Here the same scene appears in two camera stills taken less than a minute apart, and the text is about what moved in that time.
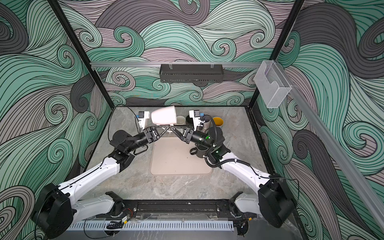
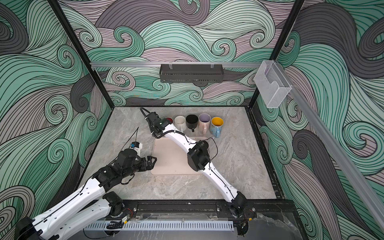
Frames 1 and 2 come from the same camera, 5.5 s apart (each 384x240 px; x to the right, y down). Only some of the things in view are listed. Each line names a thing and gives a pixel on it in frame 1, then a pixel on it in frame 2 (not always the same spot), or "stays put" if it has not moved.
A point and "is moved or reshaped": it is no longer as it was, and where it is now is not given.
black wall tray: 191,73 stays put
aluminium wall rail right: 364,191 stays put
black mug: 199,150 is moved or reshaped
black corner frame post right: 280,44 stays put
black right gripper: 188,136 → 152,127
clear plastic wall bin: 273,83 stays put
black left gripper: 151,135 → 150,166
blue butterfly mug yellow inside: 218,121 is moved or reshaped
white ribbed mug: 180,120 stays put
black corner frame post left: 81,51 stays put
